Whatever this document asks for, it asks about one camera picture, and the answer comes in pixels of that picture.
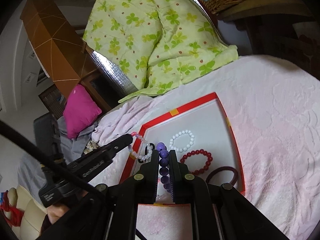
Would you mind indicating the green clover print quilt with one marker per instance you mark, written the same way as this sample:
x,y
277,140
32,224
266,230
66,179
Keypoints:
x,y
155,37

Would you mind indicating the orange wooden headboard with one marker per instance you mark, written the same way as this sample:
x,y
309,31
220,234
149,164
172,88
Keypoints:
x,y
55,42

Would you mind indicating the red cardboard box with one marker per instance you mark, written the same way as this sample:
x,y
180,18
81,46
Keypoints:
x,y
207,120

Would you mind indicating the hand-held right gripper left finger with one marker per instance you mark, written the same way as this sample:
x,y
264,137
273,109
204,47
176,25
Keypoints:
x,y
154,175

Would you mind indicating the dark maroon bangle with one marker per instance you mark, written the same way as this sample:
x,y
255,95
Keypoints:
x,y
233,173

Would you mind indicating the dark wooden table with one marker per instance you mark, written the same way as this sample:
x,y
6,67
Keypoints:
x,y
275,22

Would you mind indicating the cream padded chair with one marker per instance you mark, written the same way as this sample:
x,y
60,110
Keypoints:
x,y
27,210

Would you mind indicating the grey bed sheet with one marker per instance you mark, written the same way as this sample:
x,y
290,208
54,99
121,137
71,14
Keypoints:
x,y
75,145

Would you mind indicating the pink fleece blanket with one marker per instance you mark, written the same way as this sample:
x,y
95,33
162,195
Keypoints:
x,y
275,130

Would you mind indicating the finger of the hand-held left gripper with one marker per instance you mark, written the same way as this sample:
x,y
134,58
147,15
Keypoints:
x,y
105,152

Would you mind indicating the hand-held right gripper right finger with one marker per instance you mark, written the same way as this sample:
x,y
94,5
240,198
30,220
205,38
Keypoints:
x,y
173,175

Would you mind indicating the magenta pillow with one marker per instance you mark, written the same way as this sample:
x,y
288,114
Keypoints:
x,y
80,112

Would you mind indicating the patterned cloth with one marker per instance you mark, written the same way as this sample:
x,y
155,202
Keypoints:
x,y
91,147

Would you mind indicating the silver foil insulation sheet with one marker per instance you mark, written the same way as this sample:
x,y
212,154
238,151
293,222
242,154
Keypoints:
x,y
112,72

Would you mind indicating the person's left hand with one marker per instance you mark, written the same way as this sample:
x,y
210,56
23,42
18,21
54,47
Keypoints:
x,y
57,215

